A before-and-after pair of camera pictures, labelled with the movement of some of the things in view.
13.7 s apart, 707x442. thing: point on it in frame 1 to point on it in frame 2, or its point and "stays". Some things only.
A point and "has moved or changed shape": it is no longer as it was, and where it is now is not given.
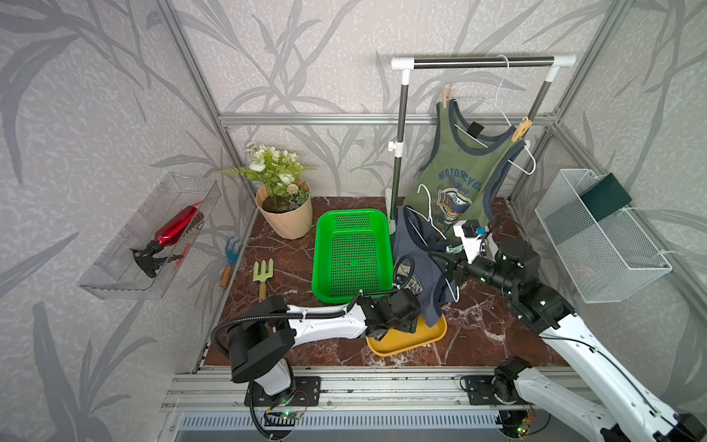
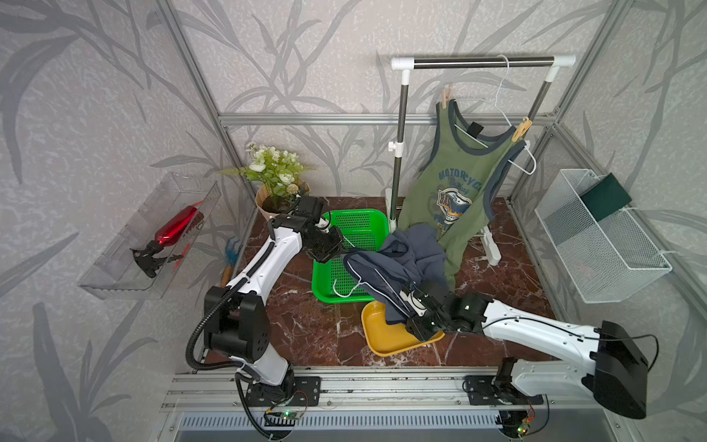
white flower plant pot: (284, 200) stays
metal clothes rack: (550, 62) stays
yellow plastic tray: (395, 340) stays
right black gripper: (454, 268) to (414, 330)
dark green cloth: (606, 197) stays
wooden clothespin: (446, 95) stays
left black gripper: (411, 321) to (337, 241)
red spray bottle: (168, 234) stays
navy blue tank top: (414, 240) has moved or changed shape
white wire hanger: (429, 218) to (357, 284)
